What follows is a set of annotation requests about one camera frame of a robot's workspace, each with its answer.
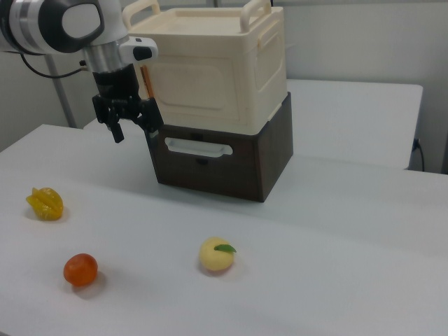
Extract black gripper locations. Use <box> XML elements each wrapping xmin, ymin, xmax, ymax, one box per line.
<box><xmin>90</xmin><ymin>62</ymin><xmax>165</xmax><ymax>144</ymax></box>

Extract cream cabinet door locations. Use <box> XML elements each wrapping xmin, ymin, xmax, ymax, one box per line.
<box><xmin>139</xmin><ymin>52</ymin><xmax>259</xmax><ymax>127</ymax></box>

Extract cream plastic cabinet box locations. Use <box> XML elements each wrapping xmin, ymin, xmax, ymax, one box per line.
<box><xmin>122</xmin><ymin>0</ymin><xmax>288</xmax><ymax>136</ymax></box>

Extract dark brown drawer box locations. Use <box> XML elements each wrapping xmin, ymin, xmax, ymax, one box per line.
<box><xmin>145</xmin><ymin>91</ymin><xmax>294</xmax><ymax>203</ymax></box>

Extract yellow toy starfruit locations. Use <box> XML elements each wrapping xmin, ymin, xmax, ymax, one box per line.
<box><xmin>24</xmin><ymin>186</ymin><xmax>65</xmax><ymax>222</ymax></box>

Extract orange toy tangerine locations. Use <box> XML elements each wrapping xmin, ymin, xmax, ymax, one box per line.
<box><xmin>63</xmin><ymin>253</ymin><xmax>99</xmax><ymax>288</ymax></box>

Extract pale yellow toy peach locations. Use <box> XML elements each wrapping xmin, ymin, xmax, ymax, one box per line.
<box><xmin>198</xmin><ymin>237</ymin><xmax>238</xmax><ymax>272</ymax></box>

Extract white drawer handle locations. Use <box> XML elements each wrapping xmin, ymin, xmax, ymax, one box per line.
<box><xmin>164</xmin><ymin>136</ymin><xmax>234</xmax><ymax>159</ymax></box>

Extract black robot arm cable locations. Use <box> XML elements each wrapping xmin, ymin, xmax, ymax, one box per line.
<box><xmin>19</xmin><ymin>50</ymin><xmax>88</xmax><ymax>80</ymax></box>

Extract cream carry handle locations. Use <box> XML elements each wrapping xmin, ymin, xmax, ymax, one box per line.
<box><xmin>122</xmin><ymin>0</ymin><xmax>160</xmax><ymax>28</ymax></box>
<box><xmin>239</xmin><ymin>0</ymin><xmax>273</xmax><ymax>33</ymax></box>

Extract black wall plug cable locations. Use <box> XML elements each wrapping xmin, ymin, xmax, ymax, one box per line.
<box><xmin>413</xmin><ymin>138</ymin><xmax>426</xmax><ymax>172</ymax></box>

